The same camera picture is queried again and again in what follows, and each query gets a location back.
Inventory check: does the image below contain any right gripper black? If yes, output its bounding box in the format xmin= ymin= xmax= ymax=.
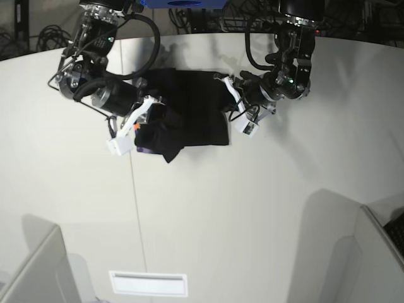
xmin=121 ymin=77 xmax=165 ymax=131

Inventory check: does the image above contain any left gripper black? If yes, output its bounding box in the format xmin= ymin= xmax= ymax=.
xmin=213 ymin=71 xmax=277 ymax=122

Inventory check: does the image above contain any black T-shirt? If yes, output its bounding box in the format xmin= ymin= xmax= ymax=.
xmin=134 ymin=68 xmax=234 ymax=163

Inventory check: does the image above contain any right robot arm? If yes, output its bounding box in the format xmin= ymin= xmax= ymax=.
xmin=47 ymin=1 xmax=161 ymax=136

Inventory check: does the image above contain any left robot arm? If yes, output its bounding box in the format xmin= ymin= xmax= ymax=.
xmin=217 ymin=1 xmax=325 ymax=122

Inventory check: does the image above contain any blue box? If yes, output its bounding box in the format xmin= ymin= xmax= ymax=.
xmin=140 ymin=0 xmax=227 ymax=9

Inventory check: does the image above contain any right grey partition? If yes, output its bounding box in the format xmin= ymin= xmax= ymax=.
xmin=287 ymin=189 xmax=403 ymax=302

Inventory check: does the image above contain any grey partition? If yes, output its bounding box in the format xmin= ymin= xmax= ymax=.
xmin=1 ymin=215 xmax=81 ymax=303
xmin=287 ymin=189 xmax=403 ymax=302

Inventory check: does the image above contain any left grey partition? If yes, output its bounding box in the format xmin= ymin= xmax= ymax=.
xmin=1 ymin=215 xmax=81 ymax=303

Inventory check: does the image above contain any black keyboard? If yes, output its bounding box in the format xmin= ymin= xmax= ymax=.
xmin=384 ymin=214 xmax=404 ymax=256

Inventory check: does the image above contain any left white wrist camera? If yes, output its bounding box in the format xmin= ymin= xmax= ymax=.
xmin=234 ymin=116 xmax=259 ymax=138

